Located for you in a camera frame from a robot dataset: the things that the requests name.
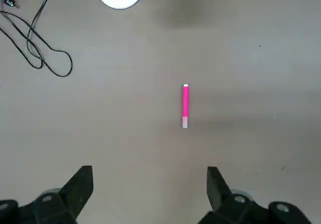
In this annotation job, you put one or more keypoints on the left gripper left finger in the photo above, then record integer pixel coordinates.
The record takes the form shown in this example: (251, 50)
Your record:
(65, 204)

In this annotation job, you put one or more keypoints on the pink highlighter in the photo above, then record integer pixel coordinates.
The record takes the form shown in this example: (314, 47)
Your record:
(185, 103)

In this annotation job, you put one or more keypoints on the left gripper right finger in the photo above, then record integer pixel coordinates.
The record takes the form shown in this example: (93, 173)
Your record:
(225, 206)

